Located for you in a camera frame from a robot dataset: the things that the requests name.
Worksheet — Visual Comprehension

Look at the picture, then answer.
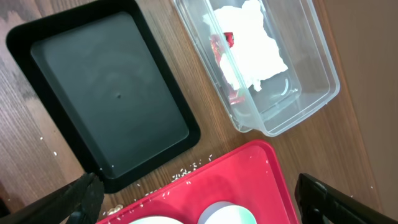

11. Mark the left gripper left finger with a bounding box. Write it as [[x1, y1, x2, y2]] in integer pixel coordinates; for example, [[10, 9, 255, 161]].
[[1, 173, 104, 224]]

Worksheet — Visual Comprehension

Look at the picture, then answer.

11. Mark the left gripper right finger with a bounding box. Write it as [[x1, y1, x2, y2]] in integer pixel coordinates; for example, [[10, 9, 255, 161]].
[[295, 173, 397, 224]]

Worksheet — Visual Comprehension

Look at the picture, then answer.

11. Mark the light blue bowl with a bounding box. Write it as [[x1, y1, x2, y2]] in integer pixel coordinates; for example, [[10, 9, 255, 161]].
[[129, 216, 183, 224]]

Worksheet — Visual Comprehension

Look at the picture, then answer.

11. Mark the mint green bowl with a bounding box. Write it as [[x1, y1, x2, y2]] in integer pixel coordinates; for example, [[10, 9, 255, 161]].
[[198, 201, 257, 224]]

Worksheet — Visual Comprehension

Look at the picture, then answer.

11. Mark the white napkin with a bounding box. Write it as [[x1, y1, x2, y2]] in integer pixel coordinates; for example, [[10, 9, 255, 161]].
[[210, 0, 288, 91]]

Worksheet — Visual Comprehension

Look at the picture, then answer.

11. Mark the red snack wrapper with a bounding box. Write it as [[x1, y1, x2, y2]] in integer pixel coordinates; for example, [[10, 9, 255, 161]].
[[210, 32, 244, 105]]

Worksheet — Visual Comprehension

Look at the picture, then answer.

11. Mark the red serving tray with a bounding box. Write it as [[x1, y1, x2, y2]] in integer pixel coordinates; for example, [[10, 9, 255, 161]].
[[102, 140, 298, 223]]

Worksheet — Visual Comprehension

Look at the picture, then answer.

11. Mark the clear plastic bin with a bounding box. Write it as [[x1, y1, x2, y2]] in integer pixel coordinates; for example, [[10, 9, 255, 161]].
[[174, 0, 340, 137]]

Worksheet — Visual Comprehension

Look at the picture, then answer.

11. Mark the black tray bin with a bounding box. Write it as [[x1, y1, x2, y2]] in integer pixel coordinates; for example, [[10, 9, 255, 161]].
[[6, 0, 200, 194]]

